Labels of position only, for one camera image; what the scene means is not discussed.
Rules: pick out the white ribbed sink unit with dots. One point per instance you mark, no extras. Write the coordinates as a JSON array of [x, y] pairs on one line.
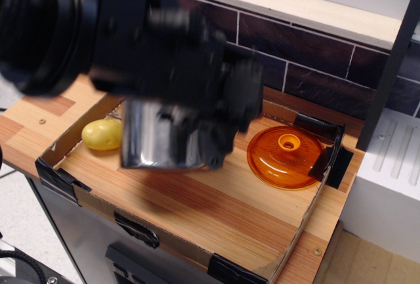
[[383, 203]]

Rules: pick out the black control panel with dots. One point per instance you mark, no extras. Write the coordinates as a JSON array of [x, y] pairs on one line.
[[127, 268]]

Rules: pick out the yellow potato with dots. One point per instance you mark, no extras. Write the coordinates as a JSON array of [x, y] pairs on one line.
[[102, 135]]

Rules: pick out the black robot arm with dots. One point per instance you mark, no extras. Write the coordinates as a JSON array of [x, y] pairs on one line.
[[46, 44]]

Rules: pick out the cardboard fence with black tape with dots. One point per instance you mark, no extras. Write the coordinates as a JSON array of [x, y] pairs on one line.
[[227, 223]]

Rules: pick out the dark tiled backsplash shelf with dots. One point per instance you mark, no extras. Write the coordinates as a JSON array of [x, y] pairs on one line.
[[344, 59]]

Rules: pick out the stainless steel pot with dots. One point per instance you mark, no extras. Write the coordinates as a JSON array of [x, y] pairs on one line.
[[159, 136]]

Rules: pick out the orange glass lid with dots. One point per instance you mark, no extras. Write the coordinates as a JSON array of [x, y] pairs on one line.
[[287, 158]]

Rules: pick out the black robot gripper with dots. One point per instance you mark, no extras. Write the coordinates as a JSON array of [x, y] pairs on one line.
[[155, 50]]

